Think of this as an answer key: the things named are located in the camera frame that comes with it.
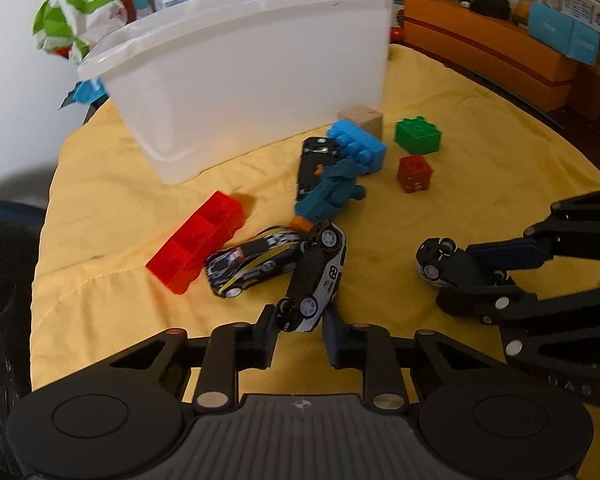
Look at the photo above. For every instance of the red wooden bead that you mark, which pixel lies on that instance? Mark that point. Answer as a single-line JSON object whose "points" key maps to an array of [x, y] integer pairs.
{"points": [[396, 34]]}

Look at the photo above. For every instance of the blue toy brick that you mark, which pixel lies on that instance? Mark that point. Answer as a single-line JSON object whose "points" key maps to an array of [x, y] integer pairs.
{"points": [[360, 145]]}

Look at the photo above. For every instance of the orange cardboard box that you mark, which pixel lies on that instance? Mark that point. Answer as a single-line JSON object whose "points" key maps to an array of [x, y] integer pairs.
{"points": [[480, 40]]}

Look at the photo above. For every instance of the yellow cloth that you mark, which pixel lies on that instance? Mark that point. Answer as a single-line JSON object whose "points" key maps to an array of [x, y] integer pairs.
{"points": [[130, 160]]}

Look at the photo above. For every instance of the dark blue chair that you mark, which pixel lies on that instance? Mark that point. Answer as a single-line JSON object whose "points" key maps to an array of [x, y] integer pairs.
{"points": [[5, 270]]}

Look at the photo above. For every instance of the silver toy car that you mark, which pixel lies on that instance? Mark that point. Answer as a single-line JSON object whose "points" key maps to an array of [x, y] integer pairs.
{"points": [[432, 260]]}

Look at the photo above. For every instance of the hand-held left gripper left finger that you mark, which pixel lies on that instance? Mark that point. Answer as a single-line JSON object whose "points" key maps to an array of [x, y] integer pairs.
{"points": [[266, 337]]}

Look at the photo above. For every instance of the white plastic container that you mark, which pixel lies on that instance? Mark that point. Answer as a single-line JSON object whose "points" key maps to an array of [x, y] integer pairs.
{"points": [[240, 70]]}

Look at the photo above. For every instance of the green white plastic bag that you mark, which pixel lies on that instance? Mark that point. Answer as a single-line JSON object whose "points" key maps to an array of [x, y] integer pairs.
{"points": [[80, 5]]}

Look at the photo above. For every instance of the black white toy car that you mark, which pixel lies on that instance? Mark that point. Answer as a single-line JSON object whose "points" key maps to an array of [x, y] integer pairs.
{"points": [[312, 275]]}

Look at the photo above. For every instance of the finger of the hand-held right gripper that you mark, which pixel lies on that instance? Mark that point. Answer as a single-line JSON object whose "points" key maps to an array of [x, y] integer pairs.
{"points": [[480, 302], [510, 255]]}

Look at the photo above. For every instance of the long red toy brick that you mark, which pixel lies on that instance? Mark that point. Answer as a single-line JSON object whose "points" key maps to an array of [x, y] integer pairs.
{"points": [[195, 245]]}

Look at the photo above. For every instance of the light blue carton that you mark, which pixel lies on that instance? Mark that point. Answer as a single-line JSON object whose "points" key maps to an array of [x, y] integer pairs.
{"points": [[565, 32]]}

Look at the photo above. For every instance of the tan wooden block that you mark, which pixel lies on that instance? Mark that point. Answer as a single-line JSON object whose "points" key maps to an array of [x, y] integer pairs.
{"points": [[367, 116]]}

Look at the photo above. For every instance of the green toy brick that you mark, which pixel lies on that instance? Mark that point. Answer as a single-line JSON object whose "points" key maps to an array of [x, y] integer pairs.
{"points": [[418, 136]]}

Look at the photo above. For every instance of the small red cube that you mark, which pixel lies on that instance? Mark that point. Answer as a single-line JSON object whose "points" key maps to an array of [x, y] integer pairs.
{"points": [[415, 174]]}

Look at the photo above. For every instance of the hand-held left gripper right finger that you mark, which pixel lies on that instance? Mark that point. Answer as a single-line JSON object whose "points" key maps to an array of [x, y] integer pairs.
{"points": [[334, 342]]}

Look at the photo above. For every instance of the striped black toy car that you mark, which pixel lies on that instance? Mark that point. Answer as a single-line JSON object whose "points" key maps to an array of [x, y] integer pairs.
{"points": [[250, 262]]}

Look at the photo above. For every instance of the teal toy vehicle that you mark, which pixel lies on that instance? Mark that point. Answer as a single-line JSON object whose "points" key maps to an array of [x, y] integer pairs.
{"points": [[332, 192]]}

